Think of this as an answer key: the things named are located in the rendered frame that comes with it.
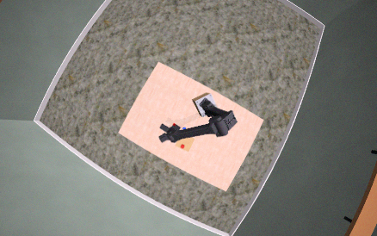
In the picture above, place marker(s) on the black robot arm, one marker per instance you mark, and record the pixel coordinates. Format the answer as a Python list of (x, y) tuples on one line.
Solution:
[(219, 123)]

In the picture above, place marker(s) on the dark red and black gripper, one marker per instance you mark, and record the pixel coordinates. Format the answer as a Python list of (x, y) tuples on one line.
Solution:
[(175, 126)]

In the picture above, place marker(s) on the tan flat mat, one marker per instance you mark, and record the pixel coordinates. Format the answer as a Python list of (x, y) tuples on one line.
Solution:
[(186, 142)]

